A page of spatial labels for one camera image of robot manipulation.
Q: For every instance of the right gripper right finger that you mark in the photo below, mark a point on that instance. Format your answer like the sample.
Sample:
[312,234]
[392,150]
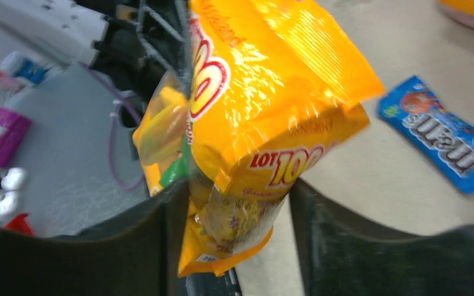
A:
[343,253]

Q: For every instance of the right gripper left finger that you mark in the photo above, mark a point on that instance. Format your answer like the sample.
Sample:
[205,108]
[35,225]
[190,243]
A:
[133,253]

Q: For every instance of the blue m&m's candy pack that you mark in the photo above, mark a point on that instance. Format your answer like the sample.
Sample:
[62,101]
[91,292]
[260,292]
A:
[415,111]

